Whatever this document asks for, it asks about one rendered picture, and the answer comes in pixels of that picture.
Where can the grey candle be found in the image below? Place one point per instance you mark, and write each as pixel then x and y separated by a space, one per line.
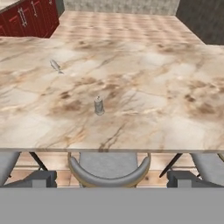
pixel 99 106

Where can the grey chair with rounded back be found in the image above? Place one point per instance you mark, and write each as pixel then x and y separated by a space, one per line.
pixel 108 167

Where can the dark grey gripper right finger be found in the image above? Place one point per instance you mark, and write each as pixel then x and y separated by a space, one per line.
pixel 179 176

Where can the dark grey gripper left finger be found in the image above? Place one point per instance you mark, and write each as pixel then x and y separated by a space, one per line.
pixel 43 176

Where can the black table leg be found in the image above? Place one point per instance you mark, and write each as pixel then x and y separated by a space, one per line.
pixel 171 164
pixel 38 161

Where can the red cupboard run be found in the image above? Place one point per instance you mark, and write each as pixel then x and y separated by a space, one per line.
pixel 27 17

